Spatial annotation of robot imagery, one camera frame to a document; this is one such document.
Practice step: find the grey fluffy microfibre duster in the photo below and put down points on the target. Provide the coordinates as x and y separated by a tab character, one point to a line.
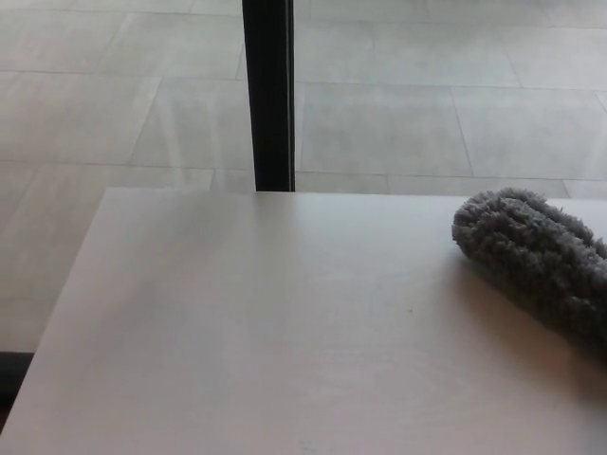
536	265

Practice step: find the black vertical window frame post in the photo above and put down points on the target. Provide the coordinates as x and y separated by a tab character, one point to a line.
270	95

